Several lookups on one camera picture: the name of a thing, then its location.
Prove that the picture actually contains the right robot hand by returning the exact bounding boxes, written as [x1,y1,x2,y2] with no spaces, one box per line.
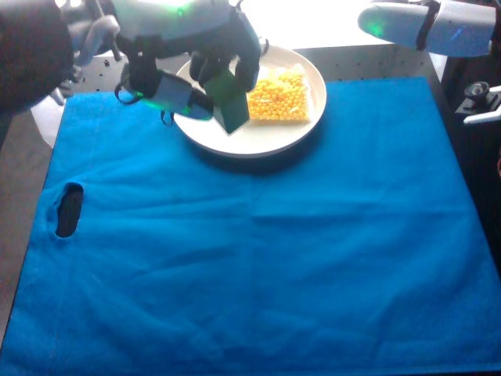
[358,0,501,58]

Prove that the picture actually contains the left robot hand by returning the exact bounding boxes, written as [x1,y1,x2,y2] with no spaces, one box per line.
[113,0,271,122]

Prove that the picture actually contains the green block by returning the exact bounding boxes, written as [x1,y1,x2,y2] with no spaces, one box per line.
[205,70,251,136]

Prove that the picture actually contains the yellow bead bag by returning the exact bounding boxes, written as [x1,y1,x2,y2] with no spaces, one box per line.
[246,63,314,126]

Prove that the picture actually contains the white plate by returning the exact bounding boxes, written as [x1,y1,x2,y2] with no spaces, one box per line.
[171,45,328,160]

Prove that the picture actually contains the blue cloth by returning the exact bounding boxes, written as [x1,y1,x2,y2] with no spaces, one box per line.
[0,76,501,376]

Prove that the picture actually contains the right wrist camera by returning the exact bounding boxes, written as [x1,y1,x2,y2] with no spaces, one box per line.
[456,80,501,126]

